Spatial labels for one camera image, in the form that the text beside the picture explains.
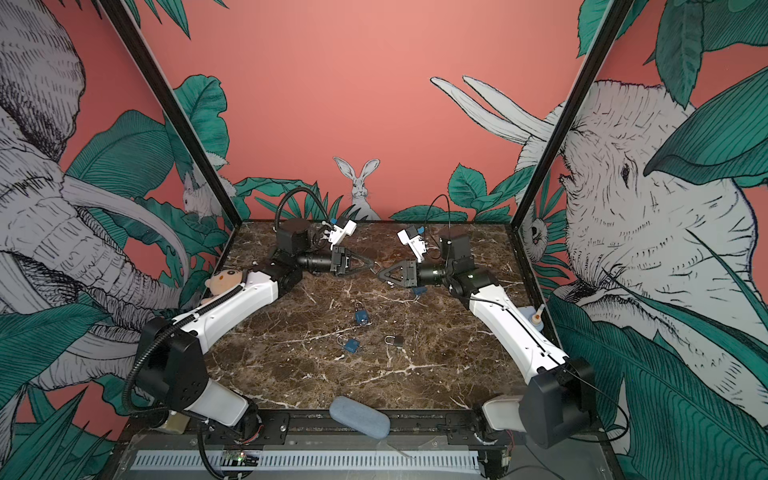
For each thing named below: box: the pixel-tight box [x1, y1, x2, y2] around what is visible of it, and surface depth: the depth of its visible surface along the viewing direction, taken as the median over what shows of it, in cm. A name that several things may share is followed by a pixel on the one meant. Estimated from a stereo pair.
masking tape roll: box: [158, 413, 191, 434], surface depth 71 cm
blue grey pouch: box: [329, 396, 391, 439], surface depth 76 cm
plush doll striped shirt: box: [201, 268, 243, 304], surface depth 95 cm
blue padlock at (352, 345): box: [344, 338, 360, 354], surface depth 90 cm
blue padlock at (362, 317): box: [355, 309, 369, 325], surface depth 96 cm
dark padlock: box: [384, 335, 405, 347], surface depth 92 cm
